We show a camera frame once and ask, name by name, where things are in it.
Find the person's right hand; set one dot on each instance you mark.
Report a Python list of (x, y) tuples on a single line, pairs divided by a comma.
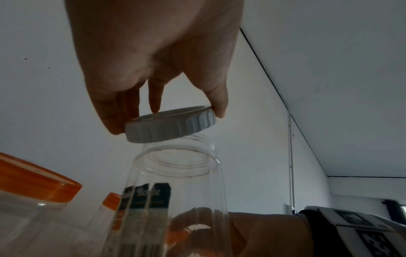
[(269, 236)]

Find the person's left hand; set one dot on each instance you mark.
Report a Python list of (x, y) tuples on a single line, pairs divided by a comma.
[(152, 37)]

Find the small orange lid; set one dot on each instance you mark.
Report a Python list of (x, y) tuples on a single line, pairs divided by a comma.
[(179, 238)]

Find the transparent jar dark label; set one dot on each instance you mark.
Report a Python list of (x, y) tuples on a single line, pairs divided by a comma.
[(190, 190)]

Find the wide transparent jar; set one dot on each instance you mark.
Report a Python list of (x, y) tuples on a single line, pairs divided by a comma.
[(38, 226)]

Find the dark door panel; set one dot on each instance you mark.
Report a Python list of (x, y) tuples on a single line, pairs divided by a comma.
[(393, 208)]

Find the white wall conduit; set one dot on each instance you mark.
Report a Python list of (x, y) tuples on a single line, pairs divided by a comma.
[(290, 155)]

